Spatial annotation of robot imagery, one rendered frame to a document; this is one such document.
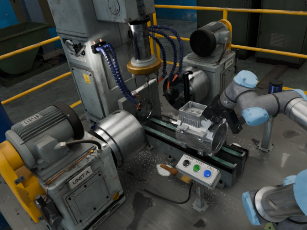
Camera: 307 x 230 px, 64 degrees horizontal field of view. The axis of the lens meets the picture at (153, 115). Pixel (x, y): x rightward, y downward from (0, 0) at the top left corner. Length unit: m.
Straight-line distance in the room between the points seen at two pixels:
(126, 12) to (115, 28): 0.26
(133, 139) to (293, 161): 0.86
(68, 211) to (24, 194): 0.18
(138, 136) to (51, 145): 0.44
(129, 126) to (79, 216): 0.44
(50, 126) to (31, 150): 0.10
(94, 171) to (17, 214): 0.56
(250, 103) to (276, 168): 0.63
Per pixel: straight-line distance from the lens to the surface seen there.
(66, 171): 1.02
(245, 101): 0.91
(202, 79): 1.58
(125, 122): 1.19
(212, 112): 1.05
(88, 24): 1.31
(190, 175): 1.03
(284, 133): 1.70
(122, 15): 1.18
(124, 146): 1.16
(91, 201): 1.13
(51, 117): 0.99
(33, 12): 6.20
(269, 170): 1.44
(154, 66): 1.26
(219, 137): 1.34
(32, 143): 0.97
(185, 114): 1.22
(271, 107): 0.92
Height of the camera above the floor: 1.82
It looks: 34 degrees down
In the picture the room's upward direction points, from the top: 8 degrees counter-clockwise
